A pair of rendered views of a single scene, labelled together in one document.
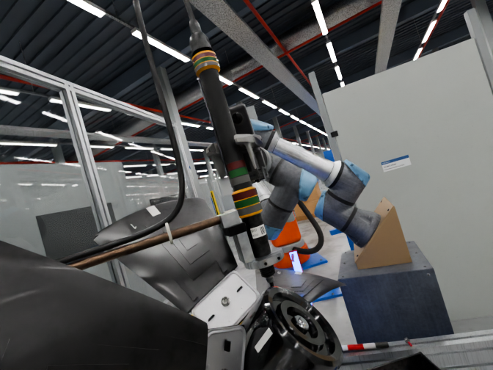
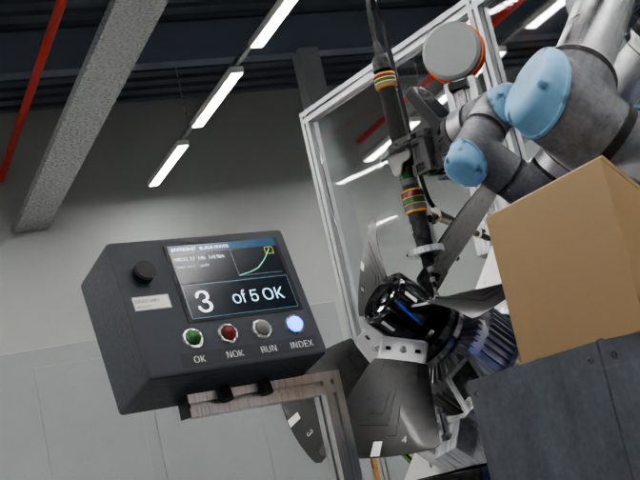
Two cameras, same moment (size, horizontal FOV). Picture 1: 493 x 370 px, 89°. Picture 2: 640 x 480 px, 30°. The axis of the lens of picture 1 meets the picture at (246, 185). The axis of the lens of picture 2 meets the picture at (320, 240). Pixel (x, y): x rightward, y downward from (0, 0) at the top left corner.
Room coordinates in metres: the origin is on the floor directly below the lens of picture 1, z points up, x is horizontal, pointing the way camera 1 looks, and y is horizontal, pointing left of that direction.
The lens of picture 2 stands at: (1.76, -1.82, 0.92)
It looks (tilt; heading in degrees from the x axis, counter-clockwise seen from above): 11 degrees up; 131
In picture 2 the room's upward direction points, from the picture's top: 13 degrees counter-clockwise
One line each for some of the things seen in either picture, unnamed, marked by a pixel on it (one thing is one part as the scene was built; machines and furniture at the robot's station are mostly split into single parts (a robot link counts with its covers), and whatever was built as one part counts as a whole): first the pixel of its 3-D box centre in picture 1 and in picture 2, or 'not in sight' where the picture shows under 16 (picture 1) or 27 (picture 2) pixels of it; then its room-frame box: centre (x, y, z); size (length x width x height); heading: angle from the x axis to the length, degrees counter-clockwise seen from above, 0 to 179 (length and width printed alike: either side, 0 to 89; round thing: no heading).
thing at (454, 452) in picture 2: not in sight; (463, 449); (0.40, 0.02, 0.91); 0.12 x 0.08 x 0.12; 76
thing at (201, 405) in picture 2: not in sight; (263, 394); (0.63, -0.69, 1.04); 0.24 x 0.03 x 0.03; 76
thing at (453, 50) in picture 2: not in sight; (453, 52); (0.17, 0.68, 1.88); 0.17 x 0.15 x 0.16; 166
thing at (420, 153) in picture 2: (248, 163); (440, 145); (0.54, -0.02, 1.46); 0.12 x 0.08 x 0.09; 166
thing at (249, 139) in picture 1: (249, 153); (395, 162); (0.43, -0.02, 1.47); 0.09 x 0.03 x 0.06; 176
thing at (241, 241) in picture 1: (251, 235); (422, 230); (0.43, 0.02, 1.33); 0.09 x 0.07 x 0.10; 111
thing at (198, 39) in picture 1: (230, 146); (402, 152); (0.43, 0.01, 1.48); 0.04 x 0.04 x 0.46
